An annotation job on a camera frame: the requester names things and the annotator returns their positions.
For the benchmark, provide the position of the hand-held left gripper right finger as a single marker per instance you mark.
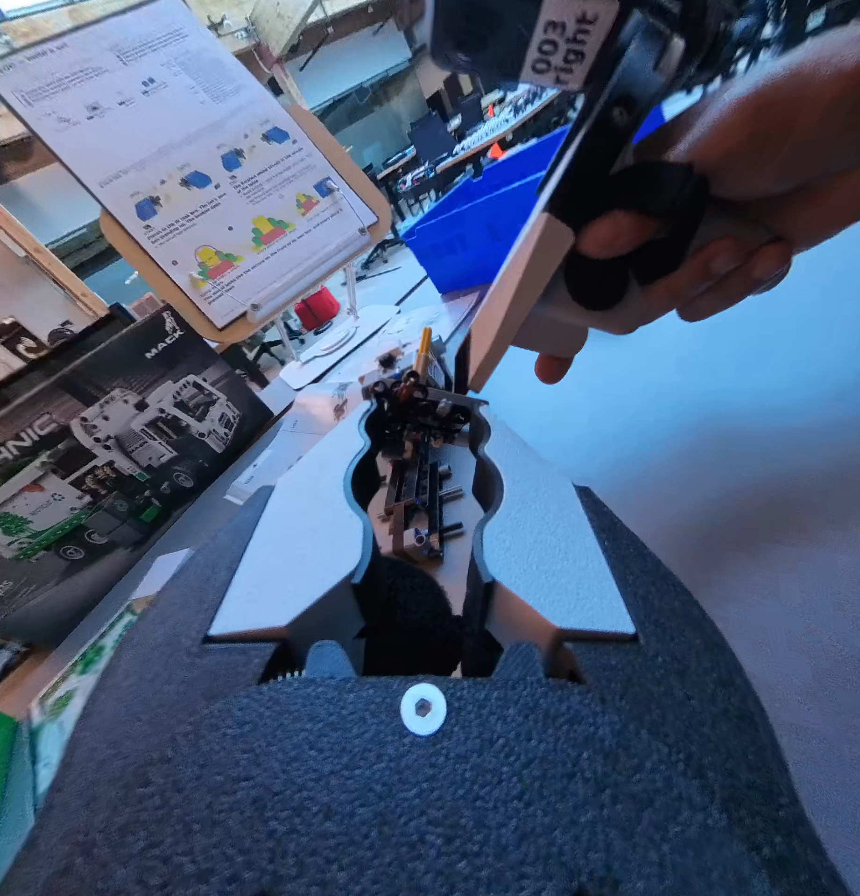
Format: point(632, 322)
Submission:
point(556, 560)

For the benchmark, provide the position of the black lego truck box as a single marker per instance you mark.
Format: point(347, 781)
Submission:
point(122, 434)

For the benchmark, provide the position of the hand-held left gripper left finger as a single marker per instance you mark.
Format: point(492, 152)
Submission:
point(290, 553)

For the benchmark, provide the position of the lego gear assembly yellow axle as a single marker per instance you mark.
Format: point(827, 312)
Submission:
point(424, 350)

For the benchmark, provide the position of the green white cardboard box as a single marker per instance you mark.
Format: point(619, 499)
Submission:
point(87, 665)

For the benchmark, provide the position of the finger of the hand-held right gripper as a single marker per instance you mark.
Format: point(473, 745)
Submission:
point(521, 287)

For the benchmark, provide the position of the red bag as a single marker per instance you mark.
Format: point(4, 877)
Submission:
point(318, 308)

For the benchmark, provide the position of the long background workbench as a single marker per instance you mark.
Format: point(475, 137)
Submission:
point(514, 119)

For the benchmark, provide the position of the printed instruction sheet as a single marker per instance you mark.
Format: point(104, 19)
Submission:
point(157, 140)

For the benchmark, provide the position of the lego truck chassis assembly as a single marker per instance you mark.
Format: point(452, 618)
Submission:
point(416, 504)

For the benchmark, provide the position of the blue plastic bin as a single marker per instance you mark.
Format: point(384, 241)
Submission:
point(472, 231)

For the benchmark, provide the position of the person's right hand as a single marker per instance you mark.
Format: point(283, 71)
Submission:
point(787, 140)

